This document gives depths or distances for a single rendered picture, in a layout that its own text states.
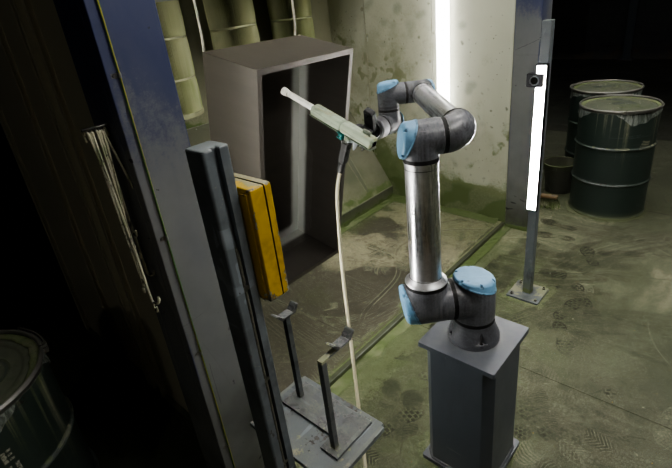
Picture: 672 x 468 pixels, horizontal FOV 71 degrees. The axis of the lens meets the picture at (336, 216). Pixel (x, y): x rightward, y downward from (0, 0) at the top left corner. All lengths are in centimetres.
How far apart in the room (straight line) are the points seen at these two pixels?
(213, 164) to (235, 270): 22
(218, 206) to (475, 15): 311
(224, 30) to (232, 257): 260
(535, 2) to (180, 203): 280
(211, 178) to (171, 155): 54
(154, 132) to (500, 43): 282
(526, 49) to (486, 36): 31
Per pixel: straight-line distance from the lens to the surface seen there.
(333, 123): 183
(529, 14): 364
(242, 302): 101
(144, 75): 137
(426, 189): 152
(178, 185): 144
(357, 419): 142
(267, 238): 96
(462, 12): 384
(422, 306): 170
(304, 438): 142
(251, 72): 197
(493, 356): 185
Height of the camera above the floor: 187
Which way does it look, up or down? 25 degrees down
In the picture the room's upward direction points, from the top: 7 degrees counter-clockwise
